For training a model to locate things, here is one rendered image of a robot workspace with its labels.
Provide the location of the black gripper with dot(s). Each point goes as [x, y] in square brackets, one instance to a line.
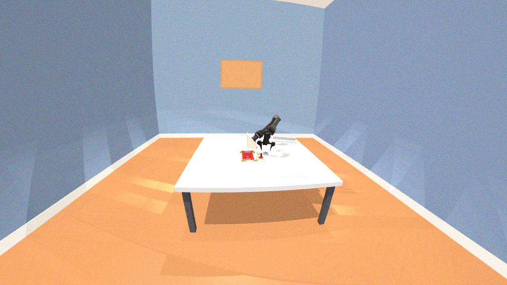
[260, 144]

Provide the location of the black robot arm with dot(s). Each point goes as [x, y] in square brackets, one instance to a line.
[267, 131]

